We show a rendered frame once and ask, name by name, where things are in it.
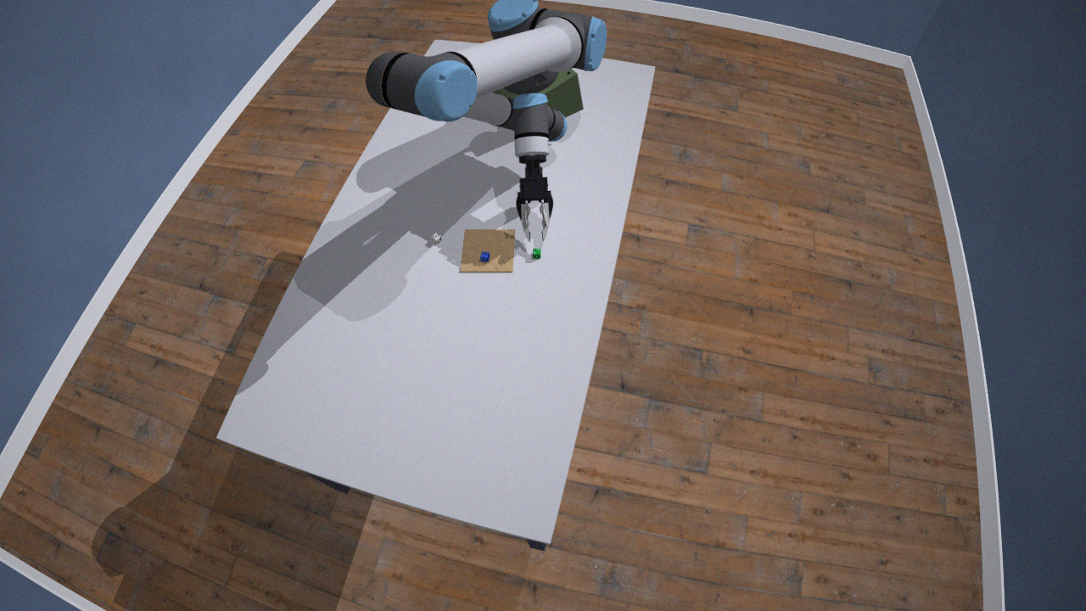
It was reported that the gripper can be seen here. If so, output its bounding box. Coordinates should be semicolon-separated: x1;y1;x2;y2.
516;154;553;242

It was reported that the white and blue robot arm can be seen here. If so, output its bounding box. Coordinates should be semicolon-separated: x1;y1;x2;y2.
366;0;607;158

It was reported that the tan mat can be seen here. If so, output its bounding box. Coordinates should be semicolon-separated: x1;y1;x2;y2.
460;229;515;272

